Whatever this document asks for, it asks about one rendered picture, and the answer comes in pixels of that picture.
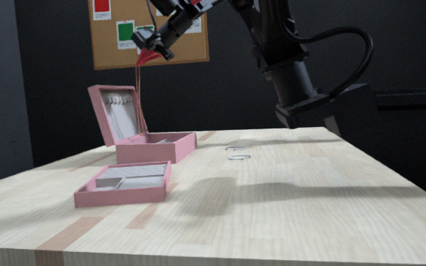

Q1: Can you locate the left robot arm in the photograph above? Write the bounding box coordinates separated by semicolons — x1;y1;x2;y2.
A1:
249;0;332;117

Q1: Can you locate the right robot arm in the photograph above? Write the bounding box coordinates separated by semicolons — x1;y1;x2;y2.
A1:
131;0;273;83

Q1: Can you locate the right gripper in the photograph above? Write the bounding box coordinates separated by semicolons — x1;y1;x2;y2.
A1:
136;21;180;66

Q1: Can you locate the pink jewelry box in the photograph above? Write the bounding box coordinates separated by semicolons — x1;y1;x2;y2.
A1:
88;85;197;165

